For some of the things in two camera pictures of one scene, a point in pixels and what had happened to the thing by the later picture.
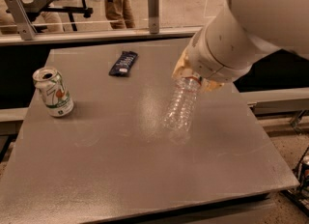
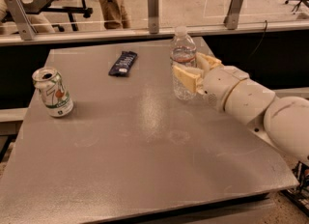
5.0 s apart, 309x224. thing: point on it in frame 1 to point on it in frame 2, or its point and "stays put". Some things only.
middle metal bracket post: (154, 12) stays put
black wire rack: (300, 193) stays put
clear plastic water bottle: (180, 115) to (182, 50)
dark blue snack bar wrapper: (124, 64) stays put
